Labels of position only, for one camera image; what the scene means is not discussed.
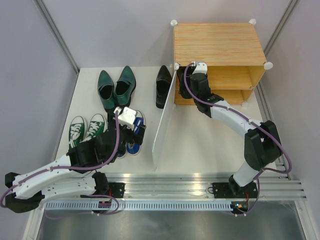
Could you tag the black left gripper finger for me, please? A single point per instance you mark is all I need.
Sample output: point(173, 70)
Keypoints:
point(139, 133)
point(111, 122)

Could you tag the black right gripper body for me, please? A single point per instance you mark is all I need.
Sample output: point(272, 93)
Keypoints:
point(182, 84)

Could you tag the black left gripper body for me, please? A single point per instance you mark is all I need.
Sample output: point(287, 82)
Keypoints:
point(129, 134)

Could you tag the white cabinet door panel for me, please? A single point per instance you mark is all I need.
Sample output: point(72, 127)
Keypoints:
point(160, 136)

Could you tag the black leather shoe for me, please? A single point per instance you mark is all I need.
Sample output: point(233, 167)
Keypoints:
point(163, 83)

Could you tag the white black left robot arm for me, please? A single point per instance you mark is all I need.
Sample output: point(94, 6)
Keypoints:
point(76, 174)

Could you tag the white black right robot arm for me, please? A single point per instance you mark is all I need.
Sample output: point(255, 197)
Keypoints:
point(262, 144)

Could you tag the left green leather shoe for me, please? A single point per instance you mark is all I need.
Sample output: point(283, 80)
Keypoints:
point(105, 88)

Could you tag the green leather shoe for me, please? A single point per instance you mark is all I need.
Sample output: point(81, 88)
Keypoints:
point(125, 87)
point(105, 88)

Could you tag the right green leather shoe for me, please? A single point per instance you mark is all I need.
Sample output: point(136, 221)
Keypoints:
point(125, 87)

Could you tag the wooden shoe cabinet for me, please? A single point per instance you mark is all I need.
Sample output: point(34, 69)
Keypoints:
point(232, 52)

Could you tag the right blue canvas sneaker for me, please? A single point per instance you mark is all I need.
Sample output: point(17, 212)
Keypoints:
point(134, 148)

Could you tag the blue canvas sneaker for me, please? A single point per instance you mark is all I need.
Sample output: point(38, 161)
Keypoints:
point(134, 148)
point(121, 153)

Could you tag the right green canvas sneaker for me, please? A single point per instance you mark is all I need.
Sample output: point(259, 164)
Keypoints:
point(97, 125)

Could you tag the green canvas sneaker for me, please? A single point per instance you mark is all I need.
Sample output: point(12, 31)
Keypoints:
point(77, 130)
point(97, 125)

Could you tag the left blue canvas sneaker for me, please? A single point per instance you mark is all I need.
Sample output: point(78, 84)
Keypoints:
point(121, 153)

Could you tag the left green canvas sneaker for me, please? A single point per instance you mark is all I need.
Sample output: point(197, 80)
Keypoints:
point(77, 130)

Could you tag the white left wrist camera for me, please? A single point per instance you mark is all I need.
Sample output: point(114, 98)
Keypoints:
point(126, 116)

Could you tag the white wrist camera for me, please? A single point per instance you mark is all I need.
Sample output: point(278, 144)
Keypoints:
point(126, 116)
point(199, 67)

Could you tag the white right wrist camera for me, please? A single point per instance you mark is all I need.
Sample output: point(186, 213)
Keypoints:
point(199, 67)

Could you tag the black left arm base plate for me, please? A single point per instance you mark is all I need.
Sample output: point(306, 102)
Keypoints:
point(113, 189)

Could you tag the aluminium mounting rail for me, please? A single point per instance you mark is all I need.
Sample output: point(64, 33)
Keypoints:
point(181, 186)

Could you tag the white slotted cable duct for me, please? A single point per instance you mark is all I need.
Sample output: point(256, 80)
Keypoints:
point(139, 205)

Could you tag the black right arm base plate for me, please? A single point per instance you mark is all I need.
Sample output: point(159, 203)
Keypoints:
point(222, 190)

